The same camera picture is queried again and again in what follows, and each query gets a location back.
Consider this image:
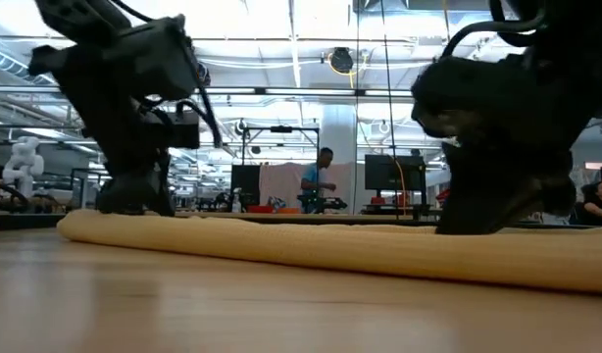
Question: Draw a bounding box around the yellow waffle-weave towel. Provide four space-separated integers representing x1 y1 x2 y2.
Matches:
56 208 602 296

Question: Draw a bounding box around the thick black cable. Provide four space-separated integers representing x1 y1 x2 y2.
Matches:
380 0 401 221

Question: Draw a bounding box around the white robot figure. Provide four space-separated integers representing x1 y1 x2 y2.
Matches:
1 135 46 197

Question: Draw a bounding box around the black aluminium table frame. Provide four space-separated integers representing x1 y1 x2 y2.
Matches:
0 210 596 232

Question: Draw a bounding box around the person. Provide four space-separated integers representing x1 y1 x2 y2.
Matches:
575 179 602 227
300 146 337 215

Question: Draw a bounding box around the long yellow cable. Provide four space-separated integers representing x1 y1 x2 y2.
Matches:
441 0 453 45

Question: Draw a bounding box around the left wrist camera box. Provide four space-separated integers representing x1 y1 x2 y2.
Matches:
156 110 203 151

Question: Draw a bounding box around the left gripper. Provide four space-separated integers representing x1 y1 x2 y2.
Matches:
28 17 204 217

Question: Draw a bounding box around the pink cloth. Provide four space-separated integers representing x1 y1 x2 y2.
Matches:
259 162 355 210

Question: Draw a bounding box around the short yellow cable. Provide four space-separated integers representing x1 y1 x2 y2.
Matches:
395 159 409 207

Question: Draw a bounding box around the black stand frame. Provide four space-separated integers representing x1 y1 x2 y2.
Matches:
240 125 322 212

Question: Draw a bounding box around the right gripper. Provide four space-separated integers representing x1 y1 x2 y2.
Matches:
435 53 602 235

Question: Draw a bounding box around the thin black cable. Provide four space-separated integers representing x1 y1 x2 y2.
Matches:
352 0 361 216

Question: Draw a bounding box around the black monitor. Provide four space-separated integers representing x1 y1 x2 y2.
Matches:
364 153 428 193
230 164 262 207

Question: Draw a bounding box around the small black robot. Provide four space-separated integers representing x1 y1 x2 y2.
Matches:
298 194 349 215

